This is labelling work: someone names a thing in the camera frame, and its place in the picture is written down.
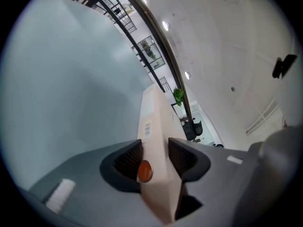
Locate black curved ceiling beam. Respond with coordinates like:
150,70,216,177
115,0,194,122

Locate black metal railing frame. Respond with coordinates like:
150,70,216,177
39,0,175,93

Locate white ceiling pipes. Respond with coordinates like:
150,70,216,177
245,99,279,135

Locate black-framed glass cabinet with plants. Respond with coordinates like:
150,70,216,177
136,35,166,69

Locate black office chair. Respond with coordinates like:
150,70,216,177
182,120,204,141

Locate green potted plant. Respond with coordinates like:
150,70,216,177
172,87,184,107

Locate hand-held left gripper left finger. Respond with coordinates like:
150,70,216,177
27,139,166,227

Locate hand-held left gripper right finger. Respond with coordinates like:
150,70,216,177
167,137,261,224

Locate beige folder with orange button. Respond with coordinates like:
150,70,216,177
136,84,188,225

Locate black ceiling-mounted device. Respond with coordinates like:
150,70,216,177
271,54,298,79

